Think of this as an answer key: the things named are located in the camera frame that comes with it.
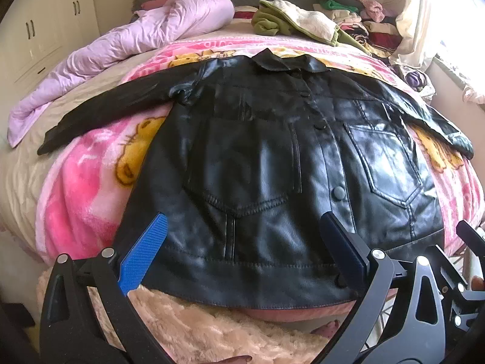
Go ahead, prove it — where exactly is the purple item in bag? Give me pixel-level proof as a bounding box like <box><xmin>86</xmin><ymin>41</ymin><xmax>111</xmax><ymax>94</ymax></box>
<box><xmin>404</xmin><ymin>69</ymin><xmax>428</xmax><ymax>92</ymax></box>

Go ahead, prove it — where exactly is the pile of folded clothes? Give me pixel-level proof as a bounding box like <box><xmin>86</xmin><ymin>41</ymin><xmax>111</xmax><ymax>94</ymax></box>
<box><xmin>313</xmin><ymin>0</ymin><xmax>402</xmax><ymax>62</ymax></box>

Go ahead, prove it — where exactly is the pink cartoon bear blanket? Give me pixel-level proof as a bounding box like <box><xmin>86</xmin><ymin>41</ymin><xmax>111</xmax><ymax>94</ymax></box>
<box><xmin>35</xmin><ymin>35</ymin><xmax>484</xmax><ymax>317</ymax></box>

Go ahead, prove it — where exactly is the lilac quilted duvet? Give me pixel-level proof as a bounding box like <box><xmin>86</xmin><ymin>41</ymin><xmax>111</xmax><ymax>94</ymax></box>
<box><xmin>7</xmin><ymin>0</ymin><xmax>234</xmax><ymax>148</ymax></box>

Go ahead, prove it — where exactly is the green and cream fleece garment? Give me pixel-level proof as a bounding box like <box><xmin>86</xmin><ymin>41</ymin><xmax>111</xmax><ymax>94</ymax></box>
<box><xmin>251</xmin><ymin>0</ymin><xmax>370</xmax><ymax>55</ymax></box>

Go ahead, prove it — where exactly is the beige bed sheet mattress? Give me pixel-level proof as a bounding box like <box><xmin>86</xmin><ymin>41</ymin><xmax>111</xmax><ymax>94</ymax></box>
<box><xmin>1</xmin><ymin>19</ymin><xmax>255</xmax><ymax>262</ymax></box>

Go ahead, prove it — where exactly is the cream window curtain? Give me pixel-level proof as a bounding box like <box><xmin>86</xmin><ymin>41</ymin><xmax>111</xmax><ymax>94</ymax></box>
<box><xmin>390</xmin><ymin>0</ymin><xmax>457</xmax><ymax>71</ymax></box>

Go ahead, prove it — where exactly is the black leather jacket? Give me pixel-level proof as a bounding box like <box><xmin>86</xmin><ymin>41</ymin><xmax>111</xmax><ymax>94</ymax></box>
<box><xmin>38</xmin><ymin>50</ymin><xmax>473</xmax><ymax>310</ymax></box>

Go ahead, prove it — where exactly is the red striped pillow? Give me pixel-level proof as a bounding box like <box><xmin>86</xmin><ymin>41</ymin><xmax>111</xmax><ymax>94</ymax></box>
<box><xmin>233</xmin><ymin>6</ymin><xmax>258</xmax><ymax>20</ymax></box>

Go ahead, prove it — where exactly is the cream wardrobe with handles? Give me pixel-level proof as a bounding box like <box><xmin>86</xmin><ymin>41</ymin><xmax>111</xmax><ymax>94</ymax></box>
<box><xmin>0</xmin><ymin>0</ymin><xmax>100</xmax><ymax>96</ymax></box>

